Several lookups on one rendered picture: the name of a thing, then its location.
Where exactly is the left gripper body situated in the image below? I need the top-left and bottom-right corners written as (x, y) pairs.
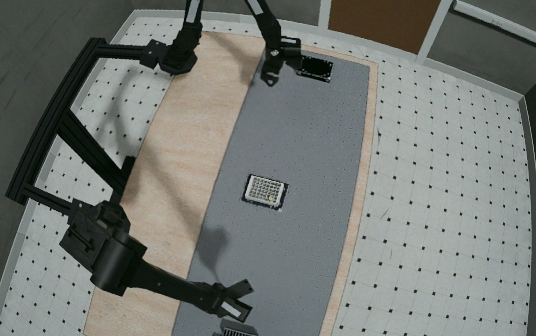
top-left (260, 54), bottom-right (281, 80)

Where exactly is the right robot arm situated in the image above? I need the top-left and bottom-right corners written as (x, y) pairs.
top-left (59, 204), bottom-right (254, 323)

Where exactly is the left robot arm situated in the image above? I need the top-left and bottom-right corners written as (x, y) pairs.
top-left (162, 0), bottom-right (303, 70)

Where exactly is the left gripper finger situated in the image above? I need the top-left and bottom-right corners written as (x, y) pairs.
top-left (260, 76), bottom-right (279, 87)

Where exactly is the white grid rack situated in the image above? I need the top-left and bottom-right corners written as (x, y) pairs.
top-left (245, 176), bottom-right (284, 206)

